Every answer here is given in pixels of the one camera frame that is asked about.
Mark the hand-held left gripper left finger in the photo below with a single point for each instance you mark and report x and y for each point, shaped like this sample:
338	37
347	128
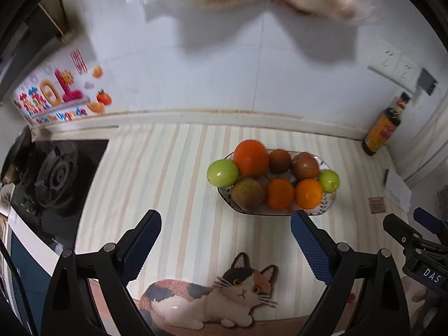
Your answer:
140	245

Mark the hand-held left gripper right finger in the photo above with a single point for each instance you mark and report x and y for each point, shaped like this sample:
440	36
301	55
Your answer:
311	248

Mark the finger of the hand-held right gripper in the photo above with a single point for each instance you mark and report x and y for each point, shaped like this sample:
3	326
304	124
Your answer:
430	221
402	229

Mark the oval floral ceramic plate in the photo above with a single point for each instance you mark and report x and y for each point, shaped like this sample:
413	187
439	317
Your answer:
325	203

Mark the small orange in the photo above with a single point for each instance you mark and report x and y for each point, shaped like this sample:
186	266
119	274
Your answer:
308	193
279	194

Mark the green round fruit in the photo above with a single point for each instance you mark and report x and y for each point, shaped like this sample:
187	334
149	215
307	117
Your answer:
329	181
222	173

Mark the dark red-brown fruit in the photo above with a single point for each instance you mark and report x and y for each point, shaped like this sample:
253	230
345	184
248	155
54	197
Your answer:
304	165

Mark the brown fruit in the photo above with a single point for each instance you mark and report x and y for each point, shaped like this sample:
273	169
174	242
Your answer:
247	194

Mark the brownish orange round fruit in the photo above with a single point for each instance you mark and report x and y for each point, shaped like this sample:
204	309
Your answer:
279	161

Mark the large orange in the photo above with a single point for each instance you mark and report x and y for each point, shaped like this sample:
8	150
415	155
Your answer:
250	157

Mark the small brown label patch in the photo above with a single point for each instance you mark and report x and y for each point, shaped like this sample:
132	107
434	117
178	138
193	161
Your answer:
377	205

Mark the white folded paper sheet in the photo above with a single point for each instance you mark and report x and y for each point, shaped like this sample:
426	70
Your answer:
397	190

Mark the frosted glass sliding door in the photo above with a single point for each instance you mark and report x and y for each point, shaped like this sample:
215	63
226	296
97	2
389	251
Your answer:
430	147

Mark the striped cat-print table mat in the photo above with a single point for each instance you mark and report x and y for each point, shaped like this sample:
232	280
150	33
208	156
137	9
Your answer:
168	168

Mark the dark soy sauce bottle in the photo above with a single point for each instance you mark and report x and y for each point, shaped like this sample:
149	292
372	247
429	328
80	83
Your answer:
379	133

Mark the black gas stove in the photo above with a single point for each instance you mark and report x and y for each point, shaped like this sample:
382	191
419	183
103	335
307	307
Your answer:
56	178

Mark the blue cabinet front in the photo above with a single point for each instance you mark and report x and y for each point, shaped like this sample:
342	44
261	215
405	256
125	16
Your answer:
31	262

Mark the black plug-in charger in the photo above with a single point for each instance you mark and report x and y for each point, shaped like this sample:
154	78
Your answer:
427	81

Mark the black frying pan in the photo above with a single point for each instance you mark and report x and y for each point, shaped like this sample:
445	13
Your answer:
15	154

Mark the black range hood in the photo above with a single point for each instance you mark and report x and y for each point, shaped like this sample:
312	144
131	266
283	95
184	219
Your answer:
21	42

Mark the white wall outlet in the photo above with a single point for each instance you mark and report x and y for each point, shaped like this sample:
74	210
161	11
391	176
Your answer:
383	57
406	71

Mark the colourful wall sticker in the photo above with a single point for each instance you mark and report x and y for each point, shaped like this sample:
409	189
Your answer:
63	98

